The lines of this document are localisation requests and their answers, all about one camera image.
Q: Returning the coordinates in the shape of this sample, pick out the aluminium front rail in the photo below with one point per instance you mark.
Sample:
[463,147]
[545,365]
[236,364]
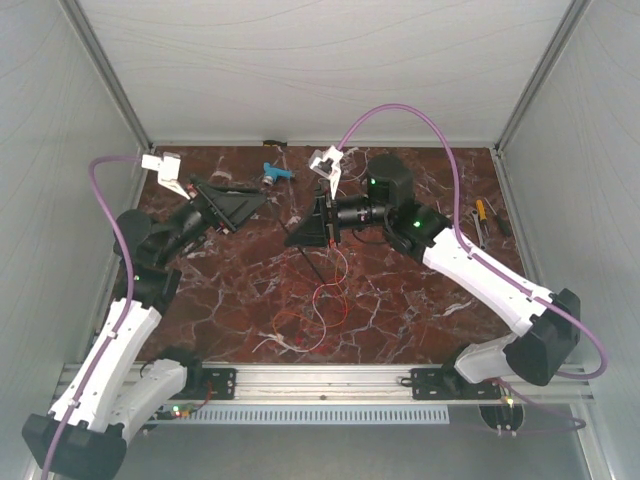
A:
[353,384]

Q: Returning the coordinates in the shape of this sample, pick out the black yellow edge clip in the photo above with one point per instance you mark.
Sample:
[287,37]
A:
[274,143]

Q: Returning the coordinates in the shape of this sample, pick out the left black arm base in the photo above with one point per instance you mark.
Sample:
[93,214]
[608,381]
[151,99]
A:
[208,383]

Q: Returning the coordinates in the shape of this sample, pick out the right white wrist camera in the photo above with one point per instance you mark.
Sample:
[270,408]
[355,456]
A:
[327,163]

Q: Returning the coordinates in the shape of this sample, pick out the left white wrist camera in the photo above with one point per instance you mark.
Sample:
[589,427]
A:
[167,168]

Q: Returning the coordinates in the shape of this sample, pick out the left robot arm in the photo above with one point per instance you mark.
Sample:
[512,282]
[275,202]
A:
[87,431]

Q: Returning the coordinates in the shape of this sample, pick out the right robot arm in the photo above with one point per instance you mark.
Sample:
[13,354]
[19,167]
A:
[542,324]

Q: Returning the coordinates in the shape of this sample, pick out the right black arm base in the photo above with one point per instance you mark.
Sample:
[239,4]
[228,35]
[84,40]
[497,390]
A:
[436,383]

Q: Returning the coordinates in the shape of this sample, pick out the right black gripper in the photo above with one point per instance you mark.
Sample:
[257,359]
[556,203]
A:
[314,232]

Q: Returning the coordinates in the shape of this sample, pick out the blue connector plug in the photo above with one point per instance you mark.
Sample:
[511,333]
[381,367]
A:
[272,174]

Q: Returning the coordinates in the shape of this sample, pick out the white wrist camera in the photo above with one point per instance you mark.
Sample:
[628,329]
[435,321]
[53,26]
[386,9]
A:
[167,168]
[327,163]

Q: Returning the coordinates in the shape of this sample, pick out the silver wrench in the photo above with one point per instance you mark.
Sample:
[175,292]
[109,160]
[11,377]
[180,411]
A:
[480,223]

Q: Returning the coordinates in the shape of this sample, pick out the yellow handled screwdriver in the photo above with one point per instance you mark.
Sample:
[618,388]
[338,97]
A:
[481,210]

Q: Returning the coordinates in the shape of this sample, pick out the slotted grey cable duct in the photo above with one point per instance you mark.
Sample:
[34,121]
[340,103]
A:
[302,415]

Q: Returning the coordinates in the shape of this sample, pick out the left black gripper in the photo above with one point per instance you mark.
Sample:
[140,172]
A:
[226,208]

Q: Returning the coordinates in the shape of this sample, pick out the black handled screwdriver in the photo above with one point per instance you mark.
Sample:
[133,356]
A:
[503,225]

